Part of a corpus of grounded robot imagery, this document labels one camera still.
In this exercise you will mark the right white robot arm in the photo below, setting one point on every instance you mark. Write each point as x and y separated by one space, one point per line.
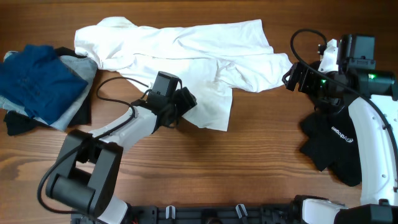
347 75

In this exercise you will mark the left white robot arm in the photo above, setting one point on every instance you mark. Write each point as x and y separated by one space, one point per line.
85 172

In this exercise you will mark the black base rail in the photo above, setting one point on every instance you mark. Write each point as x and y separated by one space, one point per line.
266 214

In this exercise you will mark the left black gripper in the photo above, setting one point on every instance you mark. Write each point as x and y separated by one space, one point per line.
185 101

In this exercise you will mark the blue folded garment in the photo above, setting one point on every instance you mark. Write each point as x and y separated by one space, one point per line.
36 79

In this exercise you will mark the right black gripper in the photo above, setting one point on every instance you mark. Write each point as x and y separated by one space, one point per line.
305 86

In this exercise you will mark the black garment with logo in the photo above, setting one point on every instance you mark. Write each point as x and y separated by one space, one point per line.
332 143

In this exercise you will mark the black folded garment left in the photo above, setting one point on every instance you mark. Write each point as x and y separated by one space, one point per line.
16 119

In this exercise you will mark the grey folded garment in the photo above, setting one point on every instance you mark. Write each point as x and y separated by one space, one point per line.
44 86

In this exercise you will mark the white t-shirt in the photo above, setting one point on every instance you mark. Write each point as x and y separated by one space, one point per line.
211 60

